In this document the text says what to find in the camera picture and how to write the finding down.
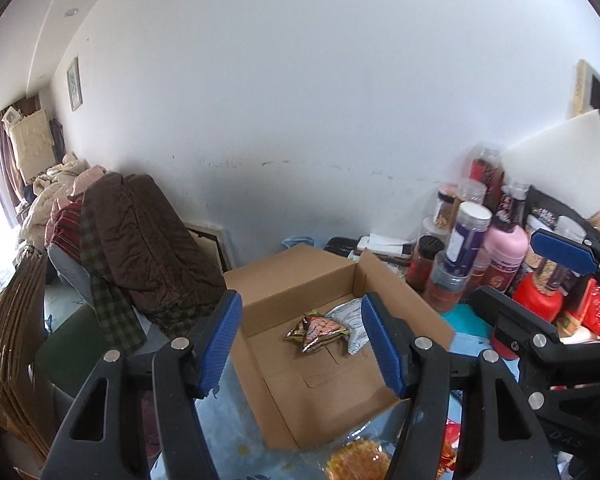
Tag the black printed box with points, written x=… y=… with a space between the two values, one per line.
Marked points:
x=545 y=210

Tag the black flat item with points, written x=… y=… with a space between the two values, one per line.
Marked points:
x=337 y=246

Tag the leaning picture frame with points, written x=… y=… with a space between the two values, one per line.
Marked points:
x=215 y=245

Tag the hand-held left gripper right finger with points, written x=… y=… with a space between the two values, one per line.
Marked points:
x=380 y=345

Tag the stack of flat cardboard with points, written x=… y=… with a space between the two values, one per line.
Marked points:
x=20 y=350

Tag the dark green cushion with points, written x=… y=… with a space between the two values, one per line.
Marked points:
x=70 y=350

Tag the framed wall picture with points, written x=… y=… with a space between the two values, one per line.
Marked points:
x=73 y=85

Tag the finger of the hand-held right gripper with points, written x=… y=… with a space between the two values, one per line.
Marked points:
x=520 y=315
x=562 y=254

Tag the brown cardboard box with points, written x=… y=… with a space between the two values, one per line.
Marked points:
x=300 y=385

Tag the colourful foil snack packet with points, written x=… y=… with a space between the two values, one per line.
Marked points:
x=317 y=332

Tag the clear waffle packet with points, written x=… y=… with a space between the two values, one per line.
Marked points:
x=355 y=462

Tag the clear jar red contents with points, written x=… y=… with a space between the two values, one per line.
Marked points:
x=445 y=292

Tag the red cap bottle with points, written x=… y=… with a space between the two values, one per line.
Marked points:
x=537 y=300

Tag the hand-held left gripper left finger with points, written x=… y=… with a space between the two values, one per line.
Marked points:
x=222 y=345

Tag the teal flat item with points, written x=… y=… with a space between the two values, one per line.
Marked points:
x=462 y=320

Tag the clear jar of nuts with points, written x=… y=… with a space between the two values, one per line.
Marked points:
x=445 y=207

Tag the clear jar brown sticks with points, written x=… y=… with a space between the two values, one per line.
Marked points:
x=472 y=192

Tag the silver snack packet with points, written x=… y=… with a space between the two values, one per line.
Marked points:
x=347 y=317

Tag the brown curtain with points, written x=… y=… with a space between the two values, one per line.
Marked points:
x=2 y=160

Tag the red snack packet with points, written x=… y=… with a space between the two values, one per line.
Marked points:
x=450 y=442

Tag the dark label jar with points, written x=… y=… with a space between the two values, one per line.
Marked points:
x=510 y=205

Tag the black lid spice jar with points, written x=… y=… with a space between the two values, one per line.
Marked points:
x=422 y=267

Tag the white foam board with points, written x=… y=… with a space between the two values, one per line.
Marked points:
x=555 y=170

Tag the brown quilted jacket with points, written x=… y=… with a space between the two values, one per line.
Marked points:
x=145 y=240

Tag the grey cloth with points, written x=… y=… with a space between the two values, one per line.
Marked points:
x=65 y=270

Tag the beige bedding pile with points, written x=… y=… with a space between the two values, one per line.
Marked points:
x=45 y=195

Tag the tall jar red label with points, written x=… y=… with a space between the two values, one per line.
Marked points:
x=485 y=172

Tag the pink bottle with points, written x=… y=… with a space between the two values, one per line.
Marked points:
x=502 y=255

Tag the red striped cloth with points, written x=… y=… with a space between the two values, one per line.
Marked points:
x=65 y=227

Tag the blue cloth item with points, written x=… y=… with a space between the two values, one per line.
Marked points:
x=297 y=240

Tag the white papers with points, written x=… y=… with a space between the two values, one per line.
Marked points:
x=385 y=242

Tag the leaning cardboard panel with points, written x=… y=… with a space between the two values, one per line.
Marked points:
x=30 y=145

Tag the green plaid cloth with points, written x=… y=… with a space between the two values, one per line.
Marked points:
x=110 y=310

